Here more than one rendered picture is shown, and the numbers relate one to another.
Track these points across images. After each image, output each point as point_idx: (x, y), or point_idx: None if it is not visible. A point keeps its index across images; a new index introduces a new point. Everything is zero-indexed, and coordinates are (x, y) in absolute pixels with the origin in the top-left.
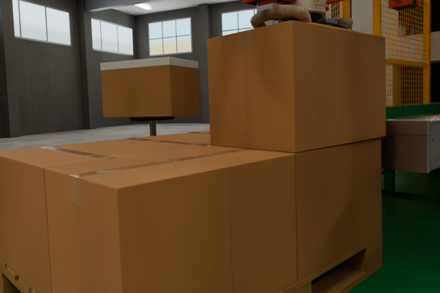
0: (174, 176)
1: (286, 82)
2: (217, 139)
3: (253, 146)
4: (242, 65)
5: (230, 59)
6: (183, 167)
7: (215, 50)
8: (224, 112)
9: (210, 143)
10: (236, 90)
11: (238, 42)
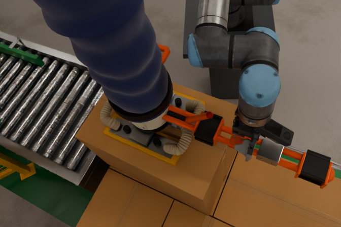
0: (335, 177)
1: None
2: (212, 206)
3: (227, 172)
4: (224, 162)
5: (217, 174)
6: (311, 185)
7: (209, 190)
8: (215, 192)
9: (208, 215)
10: (220, 176)
11: (222, 160)
